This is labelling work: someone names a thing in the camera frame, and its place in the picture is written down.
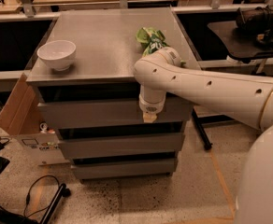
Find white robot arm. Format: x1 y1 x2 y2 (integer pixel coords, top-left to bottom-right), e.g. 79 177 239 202
134 48 273 224

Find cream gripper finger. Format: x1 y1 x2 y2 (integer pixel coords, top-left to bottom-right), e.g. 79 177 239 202
143 112 157 123

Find black cable on floor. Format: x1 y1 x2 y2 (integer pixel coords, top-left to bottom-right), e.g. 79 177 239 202
0 175 61 219

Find black device on table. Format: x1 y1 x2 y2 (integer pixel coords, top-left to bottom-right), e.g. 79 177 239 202
236 7 273 48

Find grey drawer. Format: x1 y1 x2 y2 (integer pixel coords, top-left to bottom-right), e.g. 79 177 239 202
71 158 178 179
38 97 193 129
59 133 184 160

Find grey drawer cabinet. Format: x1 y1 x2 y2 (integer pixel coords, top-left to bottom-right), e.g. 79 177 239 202
26 7 204 183

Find green chip bag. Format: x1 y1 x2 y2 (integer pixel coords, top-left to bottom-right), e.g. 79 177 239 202
136 27 185 67

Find cardboard box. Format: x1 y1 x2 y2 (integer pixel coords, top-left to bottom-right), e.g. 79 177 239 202
0 74 67 165

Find grey middle drawer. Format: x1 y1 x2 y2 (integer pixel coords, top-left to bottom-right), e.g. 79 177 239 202
59 133 184 160

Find black stand leg with wheel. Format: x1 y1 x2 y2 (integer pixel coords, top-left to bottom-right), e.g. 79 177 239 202
39 183 71 224

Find white bowl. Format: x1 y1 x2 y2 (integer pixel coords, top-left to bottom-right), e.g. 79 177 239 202
37 40 77 71

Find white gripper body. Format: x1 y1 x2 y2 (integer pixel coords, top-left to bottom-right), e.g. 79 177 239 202
139 92 165 114

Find grey top drawer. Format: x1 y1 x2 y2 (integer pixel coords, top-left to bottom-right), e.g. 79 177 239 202
38 97 193 129

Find grey bottom drawer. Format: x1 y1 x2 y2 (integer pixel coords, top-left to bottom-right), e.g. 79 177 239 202
71 158 178 179

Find black side table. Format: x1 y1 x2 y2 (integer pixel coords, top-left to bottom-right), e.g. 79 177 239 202
191 21 273 150

